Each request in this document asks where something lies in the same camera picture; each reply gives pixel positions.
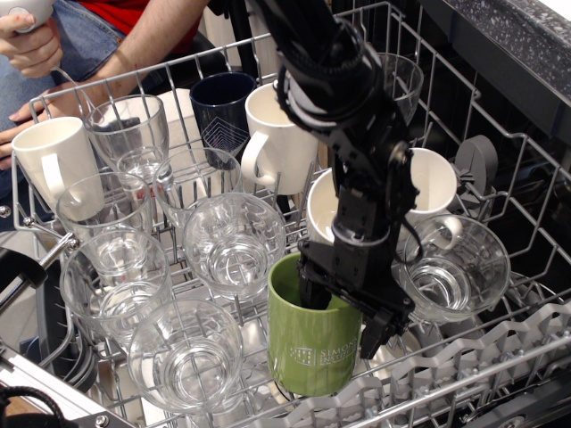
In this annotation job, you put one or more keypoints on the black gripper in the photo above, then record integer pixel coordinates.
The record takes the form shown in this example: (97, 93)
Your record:
(357, 268)

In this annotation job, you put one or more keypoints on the green ceramic mug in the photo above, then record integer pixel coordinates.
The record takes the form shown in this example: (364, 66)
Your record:
(310, 352)

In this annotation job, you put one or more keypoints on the person forearm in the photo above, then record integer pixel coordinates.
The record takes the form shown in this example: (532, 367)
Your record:
(160, 29)

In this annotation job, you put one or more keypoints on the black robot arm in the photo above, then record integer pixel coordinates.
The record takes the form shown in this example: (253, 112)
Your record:
(332, 84)

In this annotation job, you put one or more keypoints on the tall white mug centre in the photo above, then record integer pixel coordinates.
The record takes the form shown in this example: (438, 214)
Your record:
(279, 153)

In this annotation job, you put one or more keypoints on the tall white mug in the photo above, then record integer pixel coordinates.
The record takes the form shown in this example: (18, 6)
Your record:
(57, 156)
(279, 153)

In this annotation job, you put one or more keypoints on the dark blue mug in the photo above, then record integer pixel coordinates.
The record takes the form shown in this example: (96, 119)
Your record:
(218, 103)

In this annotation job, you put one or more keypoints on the tall white mug left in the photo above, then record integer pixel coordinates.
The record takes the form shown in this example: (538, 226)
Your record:
(57, 156)

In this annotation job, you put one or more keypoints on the person hand on rack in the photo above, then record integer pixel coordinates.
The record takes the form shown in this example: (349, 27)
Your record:
(65, 100)

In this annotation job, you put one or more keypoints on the person hand holding controller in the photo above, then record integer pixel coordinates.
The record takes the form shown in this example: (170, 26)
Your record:
(36, 53)

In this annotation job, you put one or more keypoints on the white cup tilted centre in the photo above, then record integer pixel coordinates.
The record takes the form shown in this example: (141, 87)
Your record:
(321, 208)

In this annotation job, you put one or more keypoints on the clear glass cup right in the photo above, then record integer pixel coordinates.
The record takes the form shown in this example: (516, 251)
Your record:
(453, 267)

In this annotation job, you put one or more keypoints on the clear glass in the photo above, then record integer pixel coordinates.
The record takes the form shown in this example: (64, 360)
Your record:
(403, 82)
(110, 214)
(186, 356)
(131, 134)
(114, 311)
(187, 177)
(231, 241)

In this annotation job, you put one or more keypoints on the white cup right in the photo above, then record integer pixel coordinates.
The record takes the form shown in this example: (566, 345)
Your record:
(436, 182)

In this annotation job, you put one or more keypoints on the grey plastic rack wheel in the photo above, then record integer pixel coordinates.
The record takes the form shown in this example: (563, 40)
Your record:
(477, 163)

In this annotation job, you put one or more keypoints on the clear glass behind centre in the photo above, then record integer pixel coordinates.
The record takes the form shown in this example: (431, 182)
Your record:
(187, 177)

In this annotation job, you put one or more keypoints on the clear glass back right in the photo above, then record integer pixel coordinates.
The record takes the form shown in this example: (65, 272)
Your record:
(403, 82)

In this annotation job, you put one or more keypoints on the clear glass front left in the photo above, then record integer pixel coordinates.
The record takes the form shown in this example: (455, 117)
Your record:
(114, 311)

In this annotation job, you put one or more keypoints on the clear glass middle left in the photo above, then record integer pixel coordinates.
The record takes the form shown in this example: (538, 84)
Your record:
(110, 214)

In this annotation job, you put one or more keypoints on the clear glass back left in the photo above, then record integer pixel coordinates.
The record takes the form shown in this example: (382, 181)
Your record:
(131, 134)

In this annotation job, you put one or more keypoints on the dark speckled countertop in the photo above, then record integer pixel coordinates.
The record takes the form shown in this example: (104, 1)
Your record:
(535, 33)

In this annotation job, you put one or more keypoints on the black clamp with metal rod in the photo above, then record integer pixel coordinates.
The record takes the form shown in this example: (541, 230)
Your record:
(30, 272)

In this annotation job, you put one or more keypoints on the white handheld controller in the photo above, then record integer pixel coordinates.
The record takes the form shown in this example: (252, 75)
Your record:
(41, 10)

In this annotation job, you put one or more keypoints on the grey wire dishwasher rack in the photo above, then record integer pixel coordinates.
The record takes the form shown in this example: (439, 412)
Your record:
(507, 367)

